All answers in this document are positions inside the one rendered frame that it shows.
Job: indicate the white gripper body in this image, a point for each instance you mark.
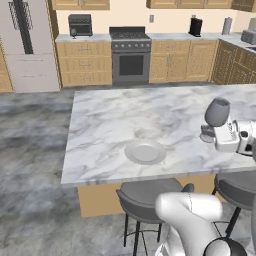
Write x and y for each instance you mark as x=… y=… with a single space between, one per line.
x=226 y=138

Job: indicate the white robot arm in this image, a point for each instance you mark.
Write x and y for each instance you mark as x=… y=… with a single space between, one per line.
x=190 y=213

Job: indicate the grey wine glass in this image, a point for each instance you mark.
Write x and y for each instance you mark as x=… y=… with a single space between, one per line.
x=73 y=32
x=217 y=111

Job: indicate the white round plate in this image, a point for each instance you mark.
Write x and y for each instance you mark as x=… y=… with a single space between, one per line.
x=145 y=152

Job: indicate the grey bar stool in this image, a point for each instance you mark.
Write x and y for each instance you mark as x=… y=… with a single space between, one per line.
x=235 y=190
x=146 y=196

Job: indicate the wooden lower cupboard run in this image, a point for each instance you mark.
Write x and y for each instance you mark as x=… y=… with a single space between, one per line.
x=183 y=60
x=84 y=63
x=4 y=73
x=235 y=66

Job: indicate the wooden cupboard run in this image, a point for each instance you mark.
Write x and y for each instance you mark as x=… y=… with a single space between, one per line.
x=84 y=63
x=190 y=3
x=235 y=66
x=4 y=73
x=80 y=4
x=244 y=4
x=183 y=60

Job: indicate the silver toaster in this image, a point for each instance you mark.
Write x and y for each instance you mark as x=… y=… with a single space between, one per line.
x=248 y=36

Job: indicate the black coffee machine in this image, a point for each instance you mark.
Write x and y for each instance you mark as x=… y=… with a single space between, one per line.
x=195 y=26

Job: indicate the grey oven with hob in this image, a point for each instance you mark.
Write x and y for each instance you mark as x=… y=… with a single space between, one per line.
x=131 y=56

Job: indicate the grey box-shaped appliance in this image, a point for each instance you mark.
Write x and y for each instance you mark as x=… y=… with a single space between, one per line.
x=252 y=23

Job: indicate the wooden upper cupboard run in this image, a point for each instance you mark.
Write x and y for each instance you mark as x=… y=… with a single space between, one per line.
x=190 y=3
x=244 y=4
x=80 y=4

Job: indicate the tan kitchen island base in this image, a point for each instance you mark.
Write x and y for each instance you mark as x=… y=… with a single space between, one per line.
x=98 y=200

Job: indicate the black toaster oven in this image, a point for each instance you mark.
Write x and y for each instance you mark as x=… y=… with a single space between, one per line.
x=80 y=25

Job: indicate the wooden tall side panel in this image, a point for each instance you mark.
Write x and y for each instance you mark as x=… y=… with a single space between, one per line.
x=53 y=40

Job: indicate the white fridge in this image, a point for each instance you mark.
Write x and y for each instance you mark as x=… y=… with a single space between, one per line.
x=28 y=50

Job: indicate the grey wall socket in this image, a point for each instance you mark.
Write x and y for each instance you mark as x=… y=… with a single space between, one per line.
x=151 y=18

